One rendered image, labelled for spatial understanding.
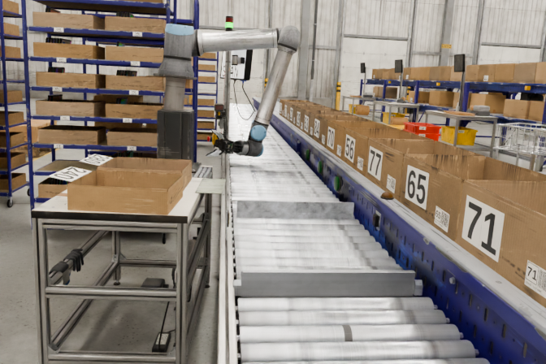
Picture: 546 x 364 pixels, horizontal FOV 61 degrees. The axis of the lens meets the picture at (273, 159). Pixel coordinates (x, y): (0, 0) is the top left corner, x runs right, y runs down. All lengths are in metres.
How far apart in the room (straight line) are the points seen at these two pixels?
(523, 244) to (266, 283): 0.61
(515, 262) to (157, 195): 1.22
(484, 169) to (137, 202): 1.24
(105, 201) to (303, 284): 0.89
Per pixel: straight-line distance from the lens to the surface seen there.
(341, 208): 1.86
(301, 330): 1.07
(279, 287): 1.27
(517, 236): 1.08
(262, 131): 2.61
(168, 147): 2.58
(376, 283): 1.32
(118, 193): 1.84
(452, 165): 1.69
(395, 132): 2.43
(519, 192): 1.35
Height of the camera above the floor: 1.28
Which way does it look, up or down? 10 degrees down
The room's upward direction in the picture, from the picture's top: 3 degrees clockwise
